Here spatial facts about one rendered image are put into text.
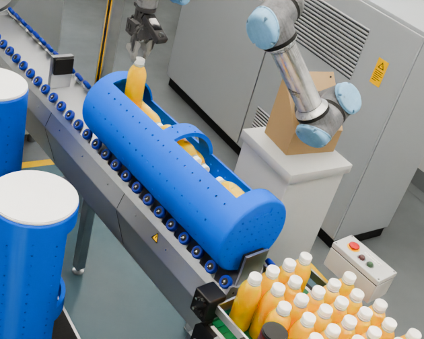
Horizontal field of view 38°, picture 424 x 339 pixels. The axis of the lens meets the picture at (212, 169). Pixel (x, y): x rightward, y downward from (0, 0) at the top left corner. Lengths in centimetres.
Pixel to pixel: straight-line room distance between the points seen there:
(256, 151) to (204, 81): 242
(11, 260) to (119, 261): 140
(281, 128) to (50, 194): 89
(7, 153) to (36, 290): 76
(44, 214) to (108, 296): 129
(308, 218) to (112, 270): 124
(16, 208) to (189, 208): 53
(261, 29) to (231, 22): 256
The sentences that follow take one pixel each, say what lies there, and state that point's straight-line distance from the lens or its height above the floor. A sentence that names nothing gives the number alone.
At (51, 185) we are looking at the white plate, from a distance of 210.
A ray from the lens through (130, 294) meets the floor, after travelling 324.
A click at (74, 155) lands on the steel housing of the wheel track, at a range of 259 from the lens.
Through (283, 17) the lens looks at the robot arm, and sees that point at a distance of 194.
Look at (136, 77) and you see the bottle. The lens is 233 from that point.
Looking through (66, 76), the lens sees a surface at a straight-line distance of 291.
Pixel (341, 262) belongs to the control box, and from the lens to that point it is 210.
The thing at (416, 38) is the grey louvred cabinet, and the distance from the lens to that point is 336.
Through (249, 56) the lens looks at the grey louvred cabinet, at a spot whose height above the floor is 72.
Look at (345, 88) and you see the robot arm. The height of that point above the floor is 149.
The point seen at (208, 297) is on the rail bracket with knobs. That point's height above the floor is 100.
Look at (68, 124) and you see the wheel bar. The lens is 265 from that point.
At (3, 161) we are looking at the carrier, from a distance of 271.
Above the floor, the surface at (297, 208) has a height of 96.
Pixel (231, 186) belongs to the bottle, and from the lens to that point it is 201.
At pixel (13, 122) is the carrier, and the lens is 263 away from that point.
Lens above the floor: 229
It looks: 32 degrees down
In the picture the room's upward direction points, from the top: 16 degrees clockwise
